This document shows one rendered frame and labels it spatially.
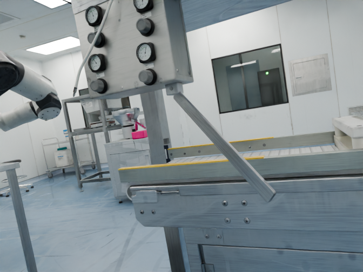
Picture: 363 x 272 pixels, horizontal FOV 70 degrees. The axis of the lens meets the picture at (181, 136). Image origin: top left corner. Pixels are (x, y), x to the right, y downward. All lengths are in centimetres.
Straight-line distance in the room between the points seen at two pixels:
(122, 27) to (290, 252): 58
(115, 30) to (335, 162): 49
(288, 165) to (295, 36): 528
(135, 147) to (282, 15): 396
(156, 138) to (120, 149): 230
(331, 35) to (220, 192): 541
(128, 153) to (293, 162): 275
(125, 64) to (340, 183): 46
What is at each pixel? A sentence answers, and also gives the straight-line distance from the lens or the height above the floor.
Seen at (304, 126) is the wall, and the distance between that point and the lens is 566.
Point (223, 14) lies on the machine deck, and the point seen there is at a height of 121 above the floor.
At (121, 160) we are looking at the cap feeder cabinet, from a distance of 322.
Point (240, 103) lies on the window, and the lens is 558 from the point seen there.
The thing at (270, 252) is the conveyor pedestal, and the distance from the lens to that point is 65.
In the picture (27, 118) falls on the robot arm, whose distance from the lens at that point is 113.
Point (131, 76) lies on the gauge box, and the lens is 57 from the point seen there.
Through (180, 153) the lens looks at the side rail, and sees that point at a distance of 86.
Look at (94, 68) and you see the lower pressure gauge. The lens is 61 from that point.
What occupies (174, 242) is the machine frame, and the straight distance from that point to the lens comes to 101.
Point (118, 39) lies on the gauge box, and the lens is 60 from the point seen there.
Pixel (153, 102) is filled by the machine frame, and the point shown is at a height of 101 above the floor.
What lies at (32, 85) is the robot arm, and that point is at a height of 112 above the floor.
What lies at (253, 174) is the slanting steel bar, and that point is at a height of 84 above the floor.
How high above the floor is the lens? 94
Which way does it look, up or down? 4 degrees down
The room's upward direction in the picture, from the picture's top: 9 degrees counter-clockwise
